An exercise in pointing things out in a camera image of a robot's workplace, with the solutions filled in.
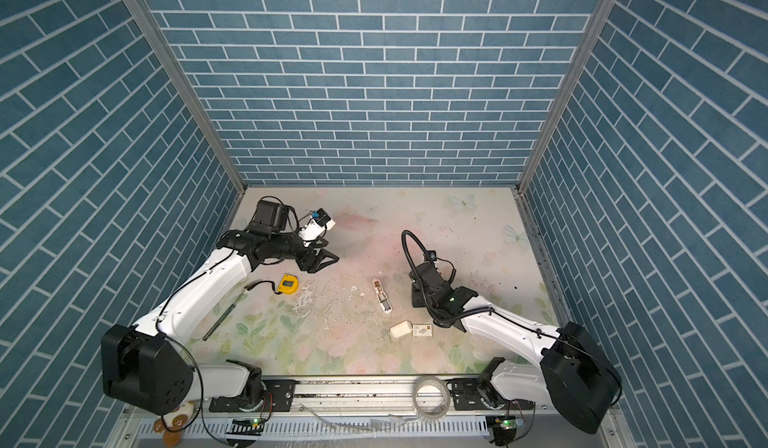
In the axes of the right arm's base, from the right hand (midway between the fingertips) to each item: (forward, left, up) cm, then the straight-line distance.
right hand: (416, 284), depth 86 cm
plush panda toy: (-38, +54, -2) cm, 66 cm away
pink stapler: (-2, +10, -5) cm, 12 cm away
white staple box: (-11, +4, -7) cm, 14 cm away
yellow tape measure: (-1, +40, -4) cm, 40 cm away
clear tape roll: (-24, -6, -5) cm, 25 cm away
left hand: (+2, +24, +13) cm, 27 cm away
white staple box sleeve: (-11, -2, -6) cm, 13 cm away
